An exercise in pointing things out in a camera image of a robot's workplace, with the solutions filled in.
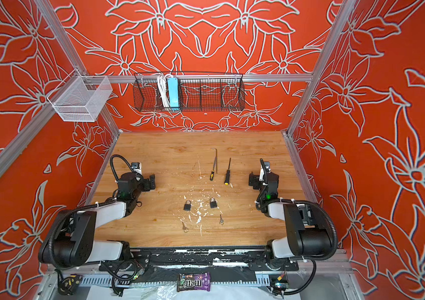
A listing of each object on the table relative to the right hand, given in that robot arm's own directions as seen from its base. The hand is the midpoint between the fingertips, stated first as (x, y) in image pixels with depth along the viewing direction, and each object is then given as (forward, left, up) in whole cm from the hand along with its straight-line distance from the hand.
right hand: (260, 170), depth 92 cm
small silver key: (-22, +20, -7) cm, 31 cm away
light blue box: (+29, +43, +27) cm, 58 cm away
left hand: (-1, +59, 0) cm, 59 cm away
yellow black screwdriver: (+1, +16, -6) cm, 17 cm away
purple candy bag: (-45, +34, -5) cm, 56 cm away
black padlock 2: (-14, +24, -7) cm, 29 cm away
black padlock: (-15, +37, -7) cm, 40 cm away
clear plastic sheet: (-48, +45, -7) cm, 66 cm away
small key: (-26, +37, -7) cm, 45 cm away
